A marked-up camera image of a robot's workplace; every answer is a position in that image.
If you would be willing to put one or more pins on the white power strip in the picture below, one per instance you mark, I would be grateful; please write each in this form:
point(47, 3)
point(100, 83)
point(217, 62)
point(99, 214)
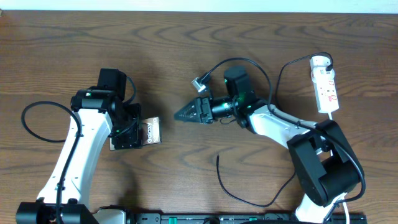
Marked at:
point(325, 90)

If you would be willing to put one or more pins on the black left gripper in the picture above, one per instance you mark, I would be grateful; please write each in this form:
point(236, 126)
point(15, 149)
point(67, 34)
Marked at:
point(127, 140)

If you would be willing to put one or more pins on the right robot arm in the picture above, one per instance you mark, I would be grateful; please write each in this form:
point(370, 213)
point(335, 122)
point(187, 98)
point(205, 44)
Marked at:
point(324, 162)

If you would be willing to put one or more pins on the bronze Galaxy smartphone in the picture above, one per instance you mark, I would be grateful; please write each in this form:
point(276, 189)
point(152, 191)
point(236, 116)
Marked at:
point(151, 132)

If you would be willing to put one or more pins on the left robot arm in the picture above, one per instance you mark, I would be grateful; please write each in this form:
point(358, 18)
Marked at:
point(97, 113)

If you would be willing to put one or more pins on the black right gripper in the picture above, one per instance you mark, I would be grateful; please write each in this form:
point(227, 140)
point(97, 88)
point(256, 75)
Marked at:
point(203, 108)

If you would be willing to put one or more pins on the white charger plug adapter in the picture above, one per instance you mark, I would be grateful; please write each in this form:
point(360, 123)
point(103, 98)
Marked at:
point(319, 61)

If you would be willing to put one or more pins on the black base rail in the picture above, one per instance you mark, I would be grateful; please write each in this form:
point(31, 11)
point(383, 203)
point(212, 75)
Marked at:
point(233, 218)

